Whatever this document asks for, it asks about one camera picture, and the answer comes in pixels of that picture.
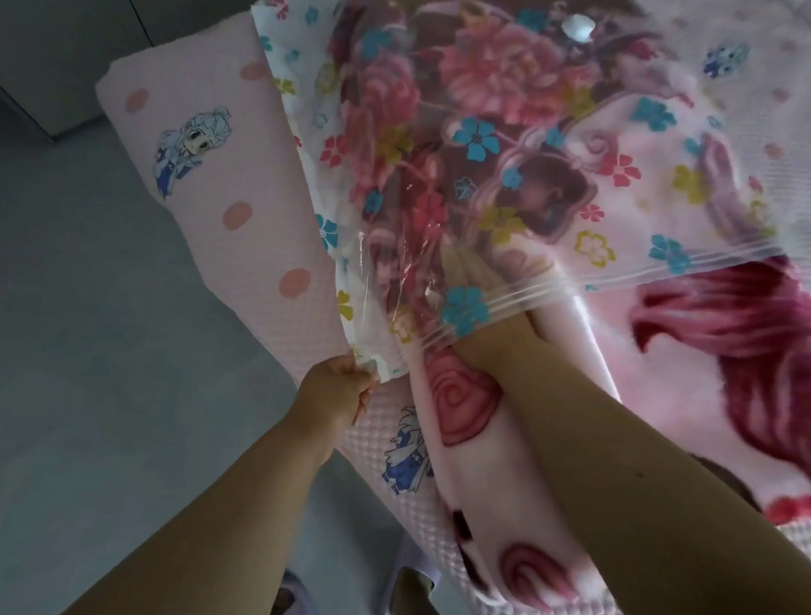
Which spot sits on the person's right hand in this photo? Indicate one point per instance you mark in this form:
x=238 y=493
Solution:
x=498 y=344

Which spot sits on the person's left hand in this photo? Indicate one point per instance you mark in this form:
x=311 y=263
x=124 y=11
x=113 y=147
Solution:
x=334 y=396

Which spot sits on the red floral blanket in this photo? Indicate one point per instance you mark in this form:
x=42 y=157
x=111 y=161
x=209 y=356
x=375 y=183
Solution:
x=726 y=360

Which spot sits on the flower-print plastic storage bag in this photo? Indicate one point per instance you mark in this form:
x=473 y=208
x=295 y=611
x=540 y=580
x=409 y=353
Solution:
x=301 y=47

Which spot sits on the person's left forearm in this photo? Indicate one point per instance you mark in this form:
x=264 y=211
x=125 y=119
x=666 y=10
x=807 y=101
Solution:
x=215 y=542

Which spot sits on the person's right forearm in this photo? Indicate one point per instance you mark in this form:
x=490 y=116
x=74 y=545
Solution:
x=675 y=540

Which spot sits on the lilac right slipper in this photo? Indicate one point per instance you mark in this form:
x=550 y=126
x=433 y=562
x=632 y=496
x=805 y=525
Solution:
x=409 y=552

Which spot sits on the pink cartoon bed sheet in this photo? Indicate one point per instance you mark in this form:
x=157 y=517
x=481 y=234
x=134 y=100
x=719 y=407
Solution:
x=206 y=74

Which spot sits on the white wardrobe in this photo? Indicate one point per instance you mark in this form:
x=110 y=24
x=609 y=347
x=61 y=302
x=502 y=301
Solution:
x=48 y=18

